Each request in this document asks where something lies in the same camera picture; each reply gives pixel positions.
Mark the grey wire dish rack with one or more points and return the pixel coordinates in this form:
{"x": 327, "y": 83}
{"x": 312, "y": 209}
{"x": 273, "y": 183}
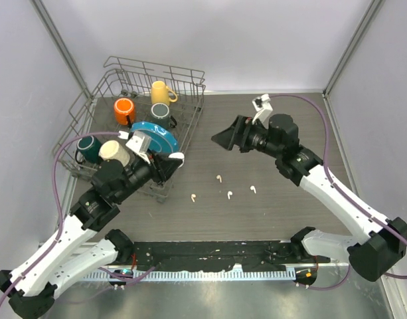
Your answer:
{"x": 93, "y": 111}

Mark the orange mug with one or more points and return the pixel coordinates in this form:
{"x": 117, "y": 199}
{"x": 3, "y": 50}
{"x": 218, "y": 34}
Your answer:
{"x": 124, "y": 111}

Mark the dark green mug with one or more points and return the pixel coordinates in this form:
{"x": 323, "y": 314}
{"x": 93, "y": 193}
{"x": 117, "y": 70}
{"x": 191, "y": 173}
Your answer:
{"x": 87, "y": 150}

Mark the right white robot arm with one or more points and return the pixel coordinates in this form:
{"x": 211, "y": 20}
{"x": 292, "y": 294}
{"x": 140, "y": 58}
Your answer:
{"x": 375, "y": 244}

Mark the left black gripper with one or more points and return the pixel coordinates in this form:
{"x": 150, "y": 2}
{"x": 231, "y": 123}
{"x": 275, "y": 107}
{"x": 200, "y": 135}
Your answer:
{"x": 162, "y": 167}

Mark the white slotted cable duct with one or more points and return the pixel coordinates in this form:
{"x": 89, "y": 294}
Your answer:
{"x": 236, "y": 274}

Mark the grey mug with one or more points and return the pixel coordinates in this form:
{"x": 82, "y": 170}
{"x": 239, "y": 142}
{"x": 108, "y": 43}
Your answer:
{"x": 160, "y": 114}

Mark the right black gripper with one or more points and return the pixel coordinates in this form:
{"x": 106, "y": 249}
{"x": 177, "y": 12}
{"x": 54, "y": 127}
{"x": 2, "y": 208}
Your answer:
{"x": 238, "y": 134}

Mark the blue ceramic plate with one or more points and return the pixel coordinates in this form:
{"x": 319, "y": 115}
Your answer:
{"x": 162, "y": 141}

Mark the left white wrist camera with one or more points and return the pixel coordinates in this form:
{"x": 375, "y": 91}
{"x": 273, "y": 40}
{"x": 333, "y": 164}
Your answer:
{"x": 139, "y": 145}

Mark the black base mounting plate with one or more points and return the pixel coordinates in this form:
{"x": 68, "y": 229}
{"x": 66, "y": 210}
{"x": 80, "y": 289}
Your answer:
{"x": 217, "y": 256}

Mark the yellow mug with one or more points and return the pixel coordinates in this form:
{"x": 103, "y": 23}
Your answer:
{"x": 161, "y": 93}

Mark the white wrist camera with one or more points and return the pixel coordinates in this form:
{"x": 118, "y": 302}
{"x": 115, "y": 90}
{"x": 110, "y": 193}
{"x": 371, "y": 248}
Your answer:
{"x": 262, "y": 107}
{"x": 139, "y": 145}

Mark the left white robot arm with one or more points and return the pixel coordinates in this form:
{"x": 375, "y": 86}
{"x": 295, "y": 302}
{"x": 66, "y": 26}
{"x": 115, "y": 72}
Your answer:
{"x": 33, "y": 287}

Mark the cream textured cup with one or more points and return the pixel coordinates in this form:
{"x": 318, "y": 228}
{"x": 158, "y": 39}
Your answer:
{"x": 113, "y": 150}

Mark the white earbud charging case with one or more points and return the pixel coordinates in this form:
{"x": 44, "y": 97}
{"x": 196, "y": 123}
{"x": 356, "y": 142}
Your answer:
{"x": 177, "y": 155}

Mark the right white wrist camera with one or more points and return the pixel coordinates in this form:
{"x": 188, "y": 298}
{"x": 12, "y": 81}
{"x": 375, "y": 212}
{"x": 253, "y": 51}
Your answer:
{"x": 262, "y": 107}

